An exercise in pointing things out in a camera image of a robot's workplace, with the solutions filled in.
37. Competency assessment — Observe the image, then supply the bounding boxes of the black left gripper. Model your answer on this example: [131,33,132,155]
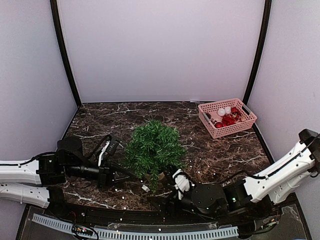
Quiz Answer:
[64,158,135,190]

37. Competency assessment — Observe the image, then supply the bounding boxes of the white fairy light string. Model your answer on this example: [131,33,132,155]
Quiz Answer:
[112,150,241,236]

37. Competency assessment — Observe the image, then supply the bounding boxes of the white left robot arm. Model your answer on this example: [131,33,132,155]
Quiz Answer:
[0,135,136,218]

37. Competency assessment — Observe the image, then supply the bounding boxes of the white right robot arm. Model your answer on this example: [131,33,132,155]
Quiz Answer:
[158,129,320,218]

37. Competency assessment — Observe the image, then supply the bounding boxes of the small green christmas tree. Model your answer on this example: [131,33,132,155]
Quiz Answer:
[122,120,186,192]

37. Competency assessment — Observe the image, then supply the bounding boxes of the red ornaments in basket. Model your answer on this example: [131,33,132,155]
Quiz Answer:
[213,106,243,129]

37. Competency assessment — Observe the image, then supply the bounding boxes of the pink plastic basket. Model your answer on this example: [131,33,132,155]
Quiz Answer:
[198,98,257,139]

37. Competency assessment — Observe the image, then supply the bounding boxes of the white ball ornament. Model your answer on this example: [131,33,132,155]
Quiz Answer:
[217,106,232,117]

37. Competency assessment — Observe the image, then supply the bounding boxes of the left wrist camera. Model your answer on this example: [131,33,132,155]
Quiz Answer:
[97,135,121,167]

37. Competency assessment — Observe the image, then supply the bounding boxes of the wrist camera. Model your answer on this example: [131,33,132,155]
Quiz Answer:
[97,135,121,167]
[172,168,193,200]

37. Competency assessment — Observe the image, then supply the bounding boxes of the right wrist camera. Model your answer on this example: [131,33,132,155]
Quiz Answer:
[172,168,193,200]

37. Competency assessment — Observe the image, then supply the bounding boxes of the white perforated cable tray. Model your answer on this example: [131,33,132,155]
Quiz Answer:
[31,213,239,240]

